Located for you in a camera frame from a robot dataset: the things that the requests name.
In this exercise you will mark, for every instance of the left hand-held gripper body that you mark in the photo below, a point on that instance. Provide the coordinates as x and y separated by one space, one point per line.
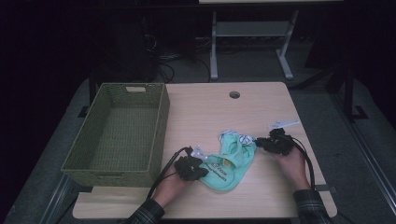
186 168

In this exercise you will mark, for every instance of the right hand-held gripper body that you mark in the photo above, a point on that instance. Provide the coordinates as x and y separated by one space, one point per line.
280 143

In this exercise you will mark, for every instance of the mint green baby garment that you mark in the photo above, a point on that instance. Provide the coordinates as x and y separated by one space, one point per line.
232 179

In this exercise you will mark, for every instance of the green woven basket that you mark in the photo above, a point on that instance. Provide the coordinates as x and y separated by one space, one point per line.
90 143

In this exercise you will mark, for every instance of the person's left hand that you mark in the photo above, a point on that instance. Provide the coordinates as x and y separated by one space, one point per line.
169 189

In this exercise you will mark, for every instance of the person's right hand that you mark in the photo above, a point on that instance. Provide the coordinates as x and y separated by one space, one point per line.
292 171

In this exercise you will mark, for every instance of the grey tape strip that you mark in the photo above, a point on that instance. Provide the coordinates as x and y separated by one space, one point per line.
328 188

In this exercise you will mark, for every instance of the black metal stand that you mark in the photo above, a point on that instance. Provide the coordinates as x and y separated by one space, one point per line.
348 93

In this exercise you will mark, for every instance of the metal floor rail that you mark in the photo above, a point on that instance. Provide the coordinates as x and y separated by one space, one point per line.
370 155
57 199

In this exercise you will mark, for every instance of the white metal stand frame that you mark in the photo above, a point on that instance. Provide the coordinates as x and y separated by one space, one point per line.
249 29

